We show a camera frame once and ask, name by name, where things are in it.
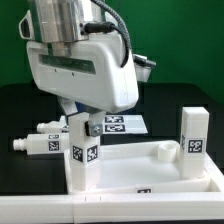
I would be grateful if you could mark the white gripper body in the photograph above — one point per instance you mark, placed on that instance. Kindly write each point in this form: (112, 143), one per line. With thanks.
(94, 74)

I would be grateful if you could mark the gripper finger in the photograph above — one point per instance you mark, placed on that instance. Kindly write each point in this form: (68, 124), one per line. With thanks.
(94, 124)
(68, 106)

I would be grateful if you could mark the white square desk top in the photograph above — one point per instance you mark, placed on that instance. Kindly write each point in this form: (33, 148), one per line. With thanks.
(147, 167)

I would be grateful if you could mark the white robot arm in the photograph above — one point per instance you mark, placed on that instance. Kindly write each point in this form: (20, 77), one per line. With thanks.
(60, 23)

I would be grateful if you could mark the white fiducial marker sheet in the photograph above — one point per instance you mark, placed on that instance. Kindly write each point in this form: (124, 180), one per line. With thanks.
(124, 124)

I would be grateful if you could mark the white L-shaped fence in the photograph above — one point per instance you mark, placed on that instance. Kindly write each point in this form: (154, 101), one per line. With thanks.
(96, 208)

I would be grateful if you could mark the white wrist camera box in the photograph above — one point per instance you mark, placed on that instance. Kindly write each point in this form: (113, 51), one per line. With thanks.
(143, 67)

